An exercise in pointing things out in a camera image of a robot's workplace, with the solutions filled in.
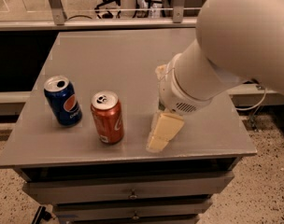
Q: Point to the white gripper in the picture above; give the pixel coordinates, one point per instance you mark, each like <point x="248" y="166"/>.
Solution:
<point x="172" y="94"/>

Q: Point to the red coke can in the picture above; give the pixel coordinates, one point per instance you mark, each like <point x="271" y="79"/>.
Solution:
<point x="107" y="116"/>

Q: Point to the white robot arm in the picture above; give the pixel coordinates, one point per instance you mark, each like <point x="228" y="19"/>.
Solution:
<point x="236" y="41"/>

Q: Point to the green soda can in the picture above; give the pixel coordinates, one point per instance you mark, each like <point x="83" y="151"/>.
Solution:
<point x="161" y="106"/>

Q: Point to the blue pepsi can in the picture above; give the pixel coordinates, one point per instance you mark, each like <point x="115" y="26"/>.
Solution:
<point x="60" y="94"/>

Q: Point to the top grey drawer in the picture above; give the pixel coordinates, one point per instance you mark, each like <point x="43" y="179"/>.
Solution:
<point x="119" y="188"/>

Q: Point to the grey drawer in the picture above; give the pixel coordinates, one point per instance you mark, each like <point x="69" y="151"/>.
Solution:
<point x="119" y="188"/>
<point x="144" y="208"/>

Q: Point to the top drawer knob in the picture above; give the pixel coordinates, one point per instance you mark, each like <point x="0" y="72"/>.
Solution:
<point x="133" y="195"/>

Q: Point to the drawer knob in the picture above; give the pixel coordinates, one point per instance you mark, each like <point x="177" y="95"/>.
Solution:
<point x="135" y="216"/>
<point x="133" y="195"/>

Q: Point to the grey drawer cabinet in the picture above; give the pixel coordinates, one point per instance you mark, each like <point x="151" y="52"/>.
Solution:
<point x="80" y="143"/>

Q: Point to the black office chair base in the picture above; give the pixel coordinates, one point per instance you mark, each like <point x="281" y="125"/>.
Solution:
<point x="109" y="2"/>

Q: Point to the horizontal metal rail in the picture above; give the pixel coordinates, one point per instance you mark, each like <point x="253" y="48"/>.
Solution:
<point x="103" y="24"/>

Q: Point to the right metal rail bracket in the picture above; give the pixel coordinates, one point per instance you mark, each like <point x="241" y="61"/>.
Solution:
<point x="178" y="10"/>

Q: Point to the metal rail bracket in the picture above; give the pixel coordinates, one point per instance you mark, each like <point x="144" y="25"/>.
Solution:
<point x="178" y="10"/>
<point x="57" y="10"/>

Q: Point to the left metal rail bracket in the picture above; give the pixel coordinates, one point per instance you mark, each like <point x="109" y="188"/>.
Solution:
<point x="57" y="10"/>

